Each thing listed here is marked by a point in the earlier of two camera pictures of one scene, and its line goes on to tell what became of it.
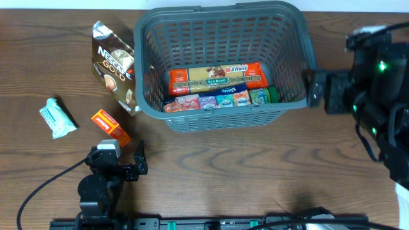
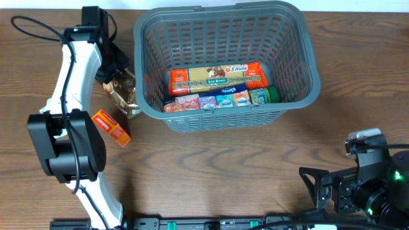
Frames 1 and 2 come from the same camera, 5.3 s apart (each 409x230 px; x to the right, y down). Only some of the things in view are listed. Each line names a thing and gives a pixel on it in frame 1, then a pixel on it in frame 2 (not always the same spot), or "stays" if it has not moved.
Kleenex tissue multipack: [231, 96] stays
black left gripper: [132, 174] → [105, 75]
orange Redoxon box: [111, 127] stays
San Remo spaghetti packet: [184, 81] stays
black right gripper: [333, 92] → [324, 191]
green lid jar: [266, 95] stays
